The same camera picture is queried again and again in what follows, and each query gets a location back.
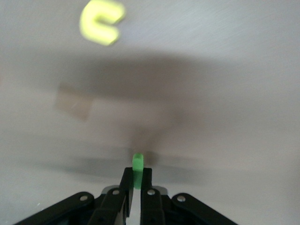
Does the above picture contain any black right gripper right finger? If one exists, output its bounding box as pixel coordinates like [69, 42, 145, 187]
[140, 168, 239, 225]

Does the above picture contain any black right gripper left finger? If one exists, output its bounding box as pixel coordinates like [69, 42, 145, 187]
[11, 167, 135, 225]

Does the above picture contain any green letter l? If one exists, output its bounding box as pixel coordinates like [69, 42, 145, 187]
[132, 153, 144, 189]

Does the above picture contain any yellow letter u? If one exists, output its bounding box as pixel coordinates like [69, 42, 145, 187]
[79, 0, 126, 46]

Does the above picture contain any dark brown tape patch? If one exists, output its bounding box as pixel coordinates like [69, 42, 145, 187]
[55, 83, 94, 121]

